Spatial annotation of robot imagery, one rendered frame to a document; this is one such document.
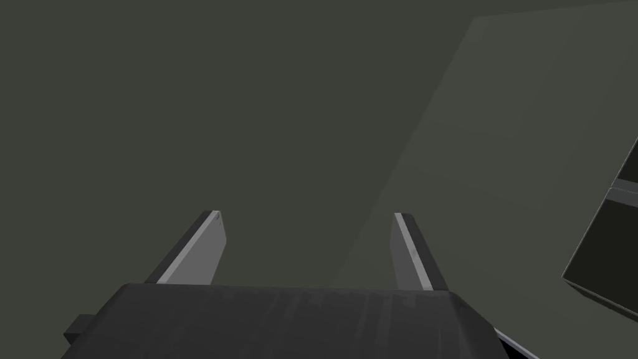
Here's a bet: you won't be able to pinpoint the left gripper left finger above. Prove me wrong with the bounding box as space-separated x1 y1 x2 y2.
144 209 227 287

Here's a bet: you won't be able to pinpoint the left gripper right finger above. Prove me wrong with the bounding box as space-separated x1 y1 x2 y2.
389 211 450 292

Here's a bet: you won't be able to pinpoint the black box-shaped appliance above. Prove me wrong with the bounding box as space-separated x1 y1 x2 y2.
561 135 638 318

